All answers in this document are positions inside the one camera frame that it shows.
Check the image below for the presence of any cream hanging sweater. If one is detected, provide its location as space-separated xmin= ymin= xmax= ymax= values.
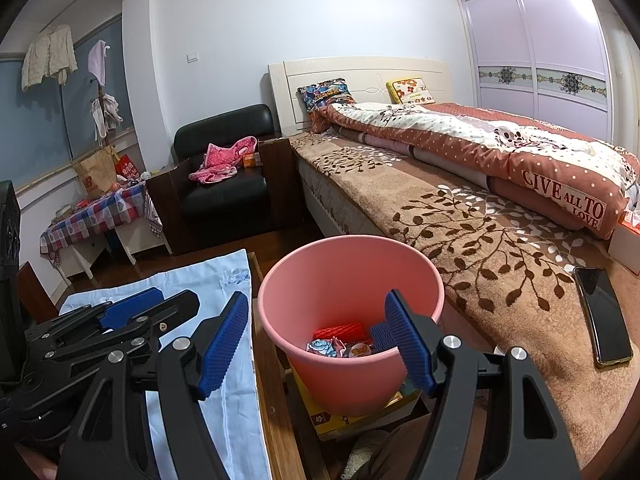
xmin=20 ymin=23 xmax=80 ymax=92

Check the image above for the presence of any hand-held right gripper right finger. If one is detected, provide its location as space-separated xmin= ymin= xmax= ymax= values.
xmin=384 ymin=289 xmax=583 ymax=480

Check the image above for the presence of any pink plastic bin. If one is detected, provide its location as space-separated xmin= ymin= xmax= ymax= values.
xmin=257 ymin=234 xmax=446 ymax=417

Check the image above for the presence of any cream wooden bed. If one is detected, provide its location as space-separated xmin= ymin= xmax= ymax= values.
xmin=267 ymin=55 xmax=640 ymax=471

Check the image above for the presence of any person's leg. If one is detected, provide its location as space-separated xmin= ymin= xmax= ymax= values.
xmin=366 ymin=404 xmax=452 ymax=480

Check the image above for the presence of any white red box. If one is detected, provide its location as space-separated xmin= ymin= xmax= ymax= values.
xmin=607 ymin=207 xmax=640 ymax=279

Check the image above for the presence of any red foam net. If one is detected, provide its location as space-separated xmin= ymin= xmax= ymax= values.
xmin=313 ymin=323 xmax=369 ymax=344

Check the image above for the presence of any brown leaf patterned blanket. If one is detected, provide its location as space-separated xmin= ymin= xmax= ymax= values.
xmin=289 ymin=132 xmax=640 ymax=472

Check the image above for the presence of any pink garment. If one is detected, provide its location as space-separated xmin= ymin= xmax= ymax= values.
xmin=188 ymin=135 xmax=259 ymax=185

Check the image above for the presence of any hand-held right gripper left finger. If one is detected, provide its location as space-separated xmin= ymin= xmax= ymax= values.
xmin=55 ymin=291 xmax=250 ymax=480

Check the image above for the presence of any blue foam net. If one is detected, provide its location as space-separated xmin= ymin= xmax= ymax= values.
xmin=369 ymin=322 xmax=401 ymax=354

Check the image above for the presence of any black leather armchair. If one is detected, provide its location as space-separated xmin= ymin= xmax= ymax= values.
xmin=144 ymin=103 xmax=307 ymax=256

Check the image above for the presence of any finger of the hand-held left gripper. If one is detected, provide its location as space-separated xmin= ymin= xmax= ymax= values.
xmin=59 ymin=287 xmax=166 ymax=337
xmin=54 ymin=289 xmax=201 ymax=362

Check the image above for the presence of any light blue cloth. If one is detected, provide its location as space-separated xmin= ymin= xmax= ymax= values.
xmin=58 ymin=248 xmax=274 ymax=480

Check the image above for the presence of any checkered cloth side table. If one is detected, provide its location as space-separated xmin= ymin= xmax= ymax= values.
xmin=39 ymin=182 xmax=149 ymax=261

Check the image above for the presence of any brown paper bag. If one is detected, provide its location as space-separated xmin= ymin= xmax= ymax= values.
xmin=72 ymin=145 xmax=119 ymax=199

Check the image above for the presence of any white hanging rag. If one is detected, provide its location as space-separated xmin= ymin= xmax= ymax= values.
xmin=89 ymin=92 xmax=124 ymax=144

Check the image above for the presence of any patterned snack wrapper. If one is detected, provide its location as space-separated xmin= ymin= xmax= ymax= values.
xmin=305 ymin=338 xmax=346 ymax=359

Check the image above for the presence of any pink hanging cloth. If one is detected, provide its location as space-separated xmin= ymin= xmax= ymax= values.
xmin=87 ymin=39 xmax=112 ymax=86

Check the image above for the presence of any comic print pillow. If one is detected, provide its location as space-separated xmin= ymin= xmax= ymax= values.
xmin=296 ymin=78 xmax=357 ymax=114

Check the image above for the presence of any black smartphone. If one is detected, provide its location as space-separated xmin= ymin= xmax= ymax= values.
xmin=572 ymin=266 xmax=634 ymax=369

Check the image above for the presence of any white side table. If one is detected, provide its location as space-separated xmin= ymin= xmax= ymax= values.
xmin=54 ymin=209 xmax=174 ymax=281

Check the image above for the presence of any red dotted quilt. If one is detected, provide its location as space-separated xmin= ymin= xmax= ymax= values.
xmin=312 ymin=101 xmax=640 ymax=240

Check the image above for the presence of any lilac sliding wardrobe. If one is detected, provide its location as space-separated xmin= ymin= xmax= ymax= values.
xmin=458 ymin=0 xmax=619 ymax=142

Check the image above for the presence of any red gift bag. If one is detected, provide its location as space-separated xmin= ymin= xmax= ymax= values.
xmin=113 ymin=153 xmax=141 ymax=184

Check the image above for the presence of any yellow flower pillow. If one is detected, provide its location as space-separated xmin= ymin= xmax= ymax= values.
xmin=385 ymin=77 xmax=436 ymax=106

